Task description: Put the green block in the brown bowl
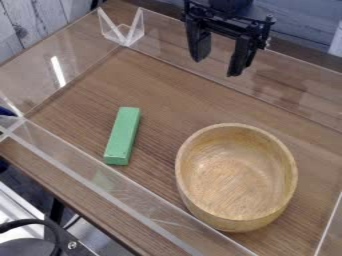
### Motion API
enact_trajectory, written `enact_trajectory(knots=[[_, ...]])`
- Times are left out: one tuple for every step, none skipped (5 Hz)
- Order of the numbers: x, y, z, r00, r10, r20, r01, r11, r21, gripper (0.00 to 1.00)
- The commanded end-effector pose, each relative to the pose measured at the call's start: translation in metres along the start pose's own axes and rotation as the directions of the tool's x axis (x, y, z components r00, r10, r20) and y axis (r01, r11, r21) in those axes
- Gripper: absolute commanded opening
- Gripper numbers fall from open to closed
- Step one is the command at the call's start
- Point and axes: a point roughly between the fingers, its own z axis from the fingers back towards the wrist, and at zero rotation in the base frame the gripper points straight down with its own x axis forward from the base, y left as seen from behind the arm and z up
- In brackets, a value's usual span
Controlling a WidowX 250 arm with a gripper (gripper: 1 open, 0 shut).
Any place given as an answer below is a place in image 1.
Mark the black metal table leg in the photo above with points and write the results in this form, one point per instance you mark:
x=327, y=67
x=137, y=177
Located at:
x=56, y=212

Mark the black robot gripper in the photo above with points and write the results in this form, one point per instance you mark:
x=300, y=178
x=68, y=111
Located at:
x=235, y=19

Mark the clear acrylic corner bracket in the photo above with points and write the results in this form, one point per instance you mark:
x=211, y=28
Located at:
x=123, y=34

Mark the clear acrylic tray wall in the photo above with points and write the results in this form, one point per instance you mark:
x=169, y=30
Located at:
x=65, y=86

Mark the green rectangular block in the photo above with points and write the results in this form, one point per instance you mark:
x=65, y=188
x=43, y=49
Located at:
x=121, y=137

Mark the brown wooden bowl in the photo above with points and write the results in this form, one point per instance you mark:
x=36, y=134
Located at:
x=236, y=176

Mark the blue object at left edge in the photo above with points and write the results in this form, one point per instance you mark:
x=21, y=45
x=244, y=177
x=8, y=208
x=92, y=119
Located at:
x=6, y=112

